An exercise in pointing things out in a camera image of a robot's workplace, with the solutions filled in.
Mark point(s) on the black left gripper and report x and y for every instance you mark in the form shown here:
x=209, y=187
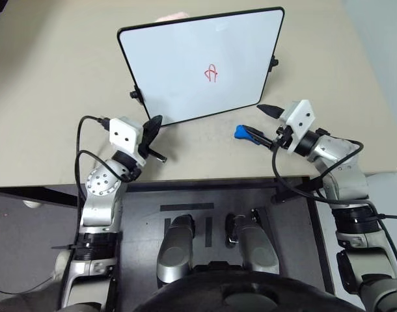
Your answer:
x=144, y=150

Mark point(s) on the white board with black frame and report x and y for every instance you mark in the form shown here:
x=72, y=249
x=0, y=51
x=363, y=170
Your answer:
x=201, y=48

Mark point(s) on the medium black tape strip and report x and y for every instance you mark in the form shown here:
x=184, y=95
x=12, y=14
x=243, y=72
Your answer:
x=209, y=232

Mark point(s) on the long black tape strip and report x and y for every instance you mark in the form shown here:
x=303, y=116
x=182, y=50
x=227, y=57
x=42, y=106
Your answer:
x=187, y=207

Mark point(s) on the person's bare hand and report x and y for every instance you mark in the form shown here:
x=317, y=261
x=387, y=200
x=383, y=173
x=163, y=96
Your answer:
x=174, y=16

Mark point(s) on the silver right robot leg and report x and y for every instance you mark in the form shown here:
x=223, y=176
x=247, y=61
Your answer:
x=255, y=247

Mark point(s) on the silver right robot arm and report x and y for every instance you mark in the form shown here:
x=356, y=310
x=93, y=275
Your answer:
x=336, y=151

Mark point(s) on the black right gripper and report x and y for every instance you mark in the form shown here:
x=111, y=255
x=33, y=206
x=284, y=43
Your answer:
x=283, y=138

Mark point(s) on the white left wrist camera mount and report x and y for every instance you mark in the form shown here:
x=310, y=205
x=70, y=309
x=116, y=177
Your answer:
x=123, y=134

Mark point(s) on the dark grey floor platform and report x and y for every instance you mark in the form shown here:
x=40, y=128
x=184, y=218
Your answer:
x=143, y=208

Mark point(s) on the dark rounded robot torso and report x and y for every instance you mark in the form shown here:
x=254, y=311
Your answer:
x=244, y=297

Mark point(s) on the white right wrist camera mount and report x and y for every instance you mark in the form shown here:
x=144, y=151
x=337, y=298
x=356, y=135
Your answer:
x=301, y=122

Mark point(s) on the silver robot leg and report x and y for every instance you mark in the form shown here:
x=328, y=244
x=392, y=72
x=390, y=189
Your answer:
x=175, y=247
x=255, y=247

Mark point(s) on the short black tape strip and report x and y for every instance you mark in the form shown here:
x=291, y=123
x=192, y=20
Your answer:
x=167, y=227

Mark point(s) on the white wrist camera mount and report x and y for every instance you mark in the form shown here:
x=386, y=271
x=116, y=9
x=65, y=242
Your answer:
x=301, y=122
x=123, y=134

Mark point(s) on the silver left robot leg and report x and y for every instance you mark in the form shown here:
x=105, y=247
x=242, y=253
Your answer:
x=175, y=247

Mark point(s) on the black board stand knob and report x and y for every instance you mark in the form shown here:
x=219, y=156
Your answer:
x=133, y=94
x=274, y=62

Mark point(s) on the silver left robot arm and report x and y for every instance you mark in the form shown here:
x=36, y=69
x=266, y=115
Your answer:
x=101, y=187

